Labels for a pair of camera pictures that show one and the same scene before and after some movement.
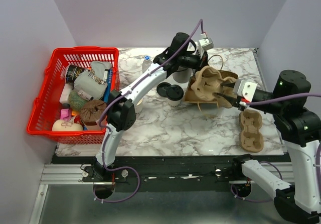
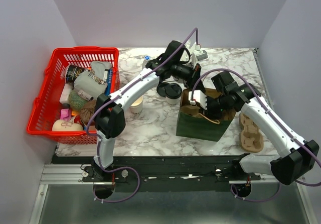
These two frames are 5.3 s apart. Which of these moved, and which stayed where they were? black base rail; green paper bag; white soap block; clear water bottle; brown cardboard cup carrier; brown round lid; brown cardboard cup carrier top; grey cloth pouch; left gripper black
Moved: left gripper black; brown cardboard cup carrier top; green paper bag
Stayed: black base rail; grey cloth pouch; clear water bottle; brown cardboard cup carrier; white soap block; brown round lid
